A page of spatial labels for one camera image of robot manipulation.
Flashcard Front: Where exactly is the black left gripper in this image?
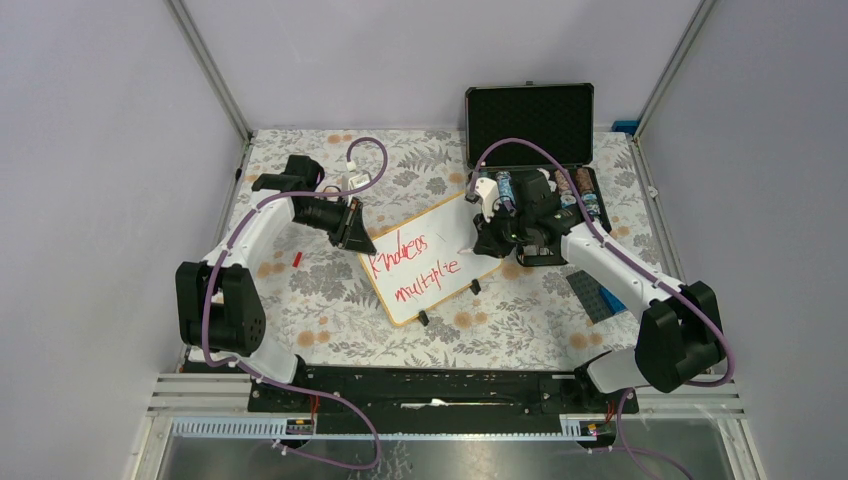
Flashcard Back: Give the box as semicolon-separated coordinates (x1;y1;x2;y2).
296;195;377;255

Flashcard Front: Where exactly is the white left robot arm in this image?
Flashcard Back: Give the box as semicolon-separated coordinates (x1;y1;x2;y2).
175;155;376;411

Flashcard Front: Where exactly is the blue box in corner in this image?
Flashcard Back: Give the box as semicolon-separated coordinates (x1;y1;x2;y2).
611;120;640;136

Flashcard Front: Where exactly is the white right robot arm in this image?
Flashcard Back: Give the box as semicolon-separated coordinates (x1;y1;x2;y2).
467;171;728;412

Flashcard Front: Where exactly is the black poker chip case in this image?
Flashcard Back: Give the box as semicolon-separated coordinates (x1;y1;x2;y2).
465;83;611;267

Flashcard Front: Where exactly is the grey lego baseplate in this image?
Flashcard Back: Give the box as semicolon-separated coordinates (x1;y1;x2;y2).
566;271;621;325

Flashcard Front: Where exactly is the yellow framed whiteboard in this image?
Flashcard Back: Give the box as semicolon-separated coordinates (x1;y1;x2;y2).
359;193;502;327

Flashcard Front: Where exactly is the floral patterned table mat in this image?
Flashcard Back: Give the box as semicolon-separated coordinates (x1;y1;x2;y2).
255;130;638;370

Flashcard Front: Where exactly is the blue purple poker chip stack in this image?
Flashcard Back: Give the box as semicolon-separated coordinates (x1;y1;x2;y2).
495;171;516;214

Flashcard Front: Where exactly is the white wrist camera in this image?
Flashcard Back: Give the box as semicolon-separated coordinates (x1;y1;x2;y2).
466;177;500;223
342;162;372;195

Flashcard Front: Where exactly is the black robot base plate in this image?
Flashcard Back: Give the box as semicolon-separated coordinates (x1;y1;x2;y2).
247;365;639;435

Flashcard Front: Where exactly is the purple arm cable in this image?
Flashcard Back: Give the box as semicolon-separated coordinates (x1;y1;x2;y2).
467;137;737;480
199;136;390;472

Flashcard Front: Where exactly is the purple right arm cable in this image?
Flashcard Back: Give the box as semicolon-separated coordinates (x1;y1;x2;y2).
467;137;737;480

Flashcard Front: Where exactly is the aluminium frame rail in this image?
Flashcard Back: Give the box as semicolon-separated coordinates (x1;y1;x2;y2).
148;373;748;442

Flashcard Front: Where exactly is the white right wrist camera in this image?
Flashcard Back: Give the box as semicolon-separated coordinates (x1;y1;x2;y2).
466;177;500;223

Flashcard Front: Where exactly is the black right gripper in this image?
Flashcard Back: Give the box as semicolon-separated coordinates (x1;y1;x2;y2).
473;201;534;259

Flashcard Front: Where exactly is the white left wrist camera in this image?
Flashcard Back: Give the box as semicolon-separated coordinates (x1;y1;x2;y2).
342;162;372;195

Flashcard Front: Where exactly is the blue lego brick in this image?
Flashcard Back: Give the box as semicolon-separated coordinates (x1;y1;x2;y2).
599;287;627;315

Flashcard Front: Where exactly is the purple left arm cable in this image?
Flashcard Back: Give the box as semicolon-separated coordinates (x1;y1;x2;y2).
199;136;390;472

